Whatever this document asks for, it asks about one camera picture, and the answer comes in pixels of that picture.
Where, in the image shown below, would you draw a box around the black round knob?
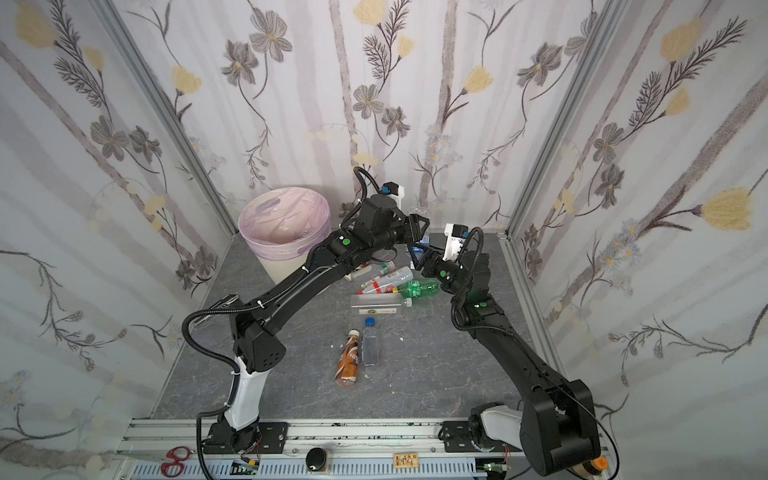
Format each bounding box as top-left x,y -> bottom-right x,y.
305,447 -> 329,473

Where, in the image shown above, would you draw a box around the brown coffee bottle front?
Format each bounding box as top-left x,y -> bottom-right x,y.
335,330 -> 360,387

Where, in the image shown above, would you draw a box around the green plastic bottle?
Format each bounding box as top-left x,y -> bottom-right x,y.
394,278 -> 441,299

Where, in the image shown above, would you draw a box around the cream plastic waste bin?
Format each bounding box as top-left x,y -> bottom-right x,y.
253,244 -> 311,284

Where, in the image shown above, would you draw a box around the clear bottle blue cap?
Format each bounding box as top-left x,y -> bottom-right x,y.
362,317 -> 380,367

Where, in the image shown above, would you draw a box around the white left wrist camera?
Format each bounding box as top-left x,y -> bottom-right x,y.
381,182 -> 405,209

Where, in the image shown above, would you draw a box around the clear bottle blue label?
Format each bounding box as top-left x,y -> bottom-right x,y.
411,207 -> 430,245

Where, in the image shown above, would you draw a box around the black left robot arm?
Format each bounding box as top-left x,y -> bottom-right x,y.
181,167 -> 430,456

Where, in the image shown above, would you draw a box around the clear bottle green cap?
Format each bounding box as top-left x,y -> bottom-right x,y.
361,261 -> 395,288

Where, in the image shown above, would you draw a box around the brown coffee bottle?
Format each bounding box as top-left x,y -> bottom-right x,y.
344,264 -> 372,282
335,330 -> 360,387

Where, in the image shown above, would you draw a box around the clear square bottle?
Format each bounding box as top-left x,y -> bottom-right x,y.
350,293 -> 413,315

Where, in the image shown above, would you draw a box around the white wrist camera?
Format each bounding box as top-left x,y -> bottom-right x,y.
381,182 -> 405,209
443,223 -> 469,261

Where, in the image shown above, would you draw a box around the clear bottle red cap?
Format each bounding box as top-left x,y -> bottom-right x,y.
359,267 -> 413,294

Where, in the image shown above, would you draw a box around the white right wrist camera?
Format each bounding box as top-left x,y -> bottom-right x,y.
443,223 -> 469,261

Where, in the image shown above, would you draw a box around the pink bin liner bag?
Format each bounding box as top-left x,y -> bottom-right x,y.
237,187 -> 331,261

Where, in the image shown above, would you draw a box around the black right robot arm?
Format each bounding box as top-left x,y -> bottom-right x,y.
412,228 -> 607,477

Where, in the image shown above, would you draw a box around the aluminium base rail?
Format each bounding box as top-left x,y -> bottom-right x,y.
110,418 -> 541,480

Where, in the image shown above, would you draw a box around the brown coffee bottle near bin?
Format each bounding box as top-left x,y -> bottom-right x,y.
344,264 -> 372,282

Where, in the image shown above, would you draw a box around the red scissors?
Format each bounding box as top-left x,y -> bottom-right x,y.
160,446 -> 194,478

